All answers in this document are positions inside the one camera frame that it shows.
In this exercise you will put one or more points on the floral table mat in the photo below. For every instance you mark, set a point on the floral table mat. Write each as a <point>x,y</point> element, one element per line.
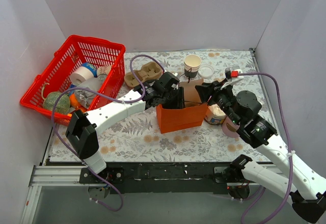
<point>138,138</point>

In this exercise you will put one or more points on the orange paper bag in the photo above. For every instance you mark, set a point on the orange paper bag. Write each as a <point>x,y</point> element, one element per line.
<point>192,115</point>

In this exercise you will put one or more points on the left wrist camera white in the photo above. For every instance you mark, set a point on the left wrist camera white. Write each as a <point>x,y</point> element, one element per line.
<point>176,81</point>

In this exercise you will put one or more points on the napkin filled paper tub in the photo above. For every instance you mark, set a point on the napkin filled paper tub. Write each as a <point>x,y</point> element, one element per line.
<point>214,115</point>

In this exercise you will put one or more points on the beige printed pouch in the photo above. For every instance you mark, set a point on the beige printed pouch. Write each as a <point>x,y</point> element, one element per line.
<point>104,70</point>

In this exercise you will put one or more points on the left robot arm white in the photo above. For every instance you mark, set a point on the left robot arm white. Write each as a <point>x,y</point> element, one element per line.
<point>84,128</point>

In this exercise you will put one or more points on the grey crumpled paper bag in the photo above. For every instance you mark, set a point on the grey crumpled paper bag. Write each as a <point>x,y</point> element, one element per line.
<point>83,94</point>

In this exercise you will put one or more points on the red plastic basket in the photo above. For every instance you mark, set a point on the red plastic basket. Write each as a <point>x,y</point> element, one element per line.
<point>75,61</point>

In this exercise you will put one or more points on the stack of paper cups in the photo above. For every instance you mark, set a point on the stack of paper cups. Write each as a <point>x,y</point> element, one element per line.
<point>191,66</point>

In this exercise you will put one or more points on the orange fruit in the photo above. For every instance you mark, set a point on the orange fruit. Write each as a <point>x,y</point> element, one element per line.
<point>73,101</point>

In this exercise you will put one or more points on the cardboard cup carrier stack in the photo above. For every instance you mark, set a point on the cardboard cup carrier stack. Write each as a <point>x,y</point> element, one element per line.
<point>149,71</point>

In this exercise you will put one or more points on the silver tin can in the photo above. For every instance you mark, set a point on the silver tin can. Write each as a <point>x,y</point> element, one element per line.
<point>102,77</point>

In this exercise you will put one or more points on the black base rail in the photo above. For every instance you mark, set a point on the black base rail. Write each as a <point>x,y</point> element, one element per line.
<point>162,177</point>

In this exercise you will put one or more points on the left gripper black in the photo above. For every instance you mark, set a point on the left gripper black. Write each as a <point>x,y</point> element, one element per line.
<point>177,95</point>

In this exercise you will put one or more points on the pink cup holder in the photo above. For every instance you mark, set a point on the pink cup holder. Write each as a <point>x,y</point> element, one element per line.
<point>230,129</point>

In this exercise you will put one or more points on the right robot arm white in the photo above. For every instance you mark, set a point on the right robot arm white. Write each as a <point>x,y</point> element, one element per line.
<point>305,187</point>

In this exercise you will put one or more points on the toilet paper roll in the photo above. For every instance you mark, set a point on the toilet paper roll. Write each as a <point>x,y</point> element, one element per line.
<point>80,75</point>

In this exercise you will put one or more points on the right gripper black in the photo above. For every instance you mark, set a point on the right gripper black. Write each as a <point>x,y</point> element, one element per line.
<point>214,94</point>

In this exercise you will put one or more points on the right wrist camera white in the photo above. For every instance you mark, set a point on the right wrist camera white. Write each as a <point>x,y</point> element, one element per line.
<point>232,76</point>

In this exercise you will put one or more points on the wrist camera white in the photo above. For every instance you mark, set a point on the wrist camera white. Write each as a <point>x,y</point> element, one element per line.
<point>176,81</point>
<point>232,76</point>

